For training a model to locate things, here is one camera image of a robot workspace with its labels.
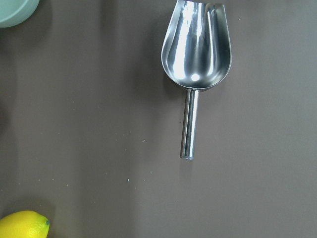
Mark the steel ice scoop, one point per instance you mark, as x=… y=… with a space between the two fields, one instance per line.
x=196 y=55

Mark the yellow lemon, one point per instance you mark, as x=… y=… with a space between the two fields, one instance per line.
x=24 y=224

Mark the green bowl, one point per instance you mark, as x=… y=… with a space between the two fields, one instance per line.
x=14 y=12

